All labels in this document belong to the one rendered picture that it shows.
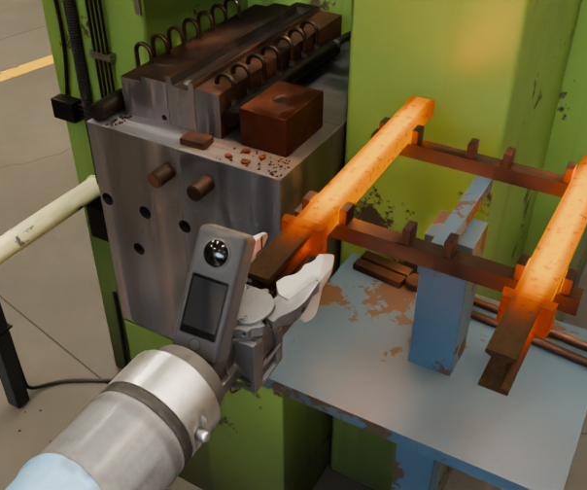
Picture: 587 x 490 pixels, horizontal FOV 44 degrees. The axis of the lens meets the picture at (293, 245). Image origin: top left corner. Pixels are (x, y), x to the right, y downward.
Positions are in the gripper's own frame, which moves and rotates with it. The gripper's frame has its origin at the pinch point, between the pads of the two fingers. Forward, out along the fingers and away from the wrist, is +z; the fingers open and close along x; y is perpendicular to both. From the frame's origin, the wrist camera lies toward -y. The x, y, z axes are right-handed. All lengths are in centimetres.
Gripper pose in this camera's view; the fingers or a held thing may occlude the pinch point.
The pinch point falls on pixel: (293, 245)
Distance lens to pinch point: 75.3
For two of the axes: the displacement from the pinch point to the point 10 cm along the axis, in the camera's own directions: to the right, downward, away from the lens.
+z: 4.8, -5.2, 7.0
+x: 8.8, 2.9, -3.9
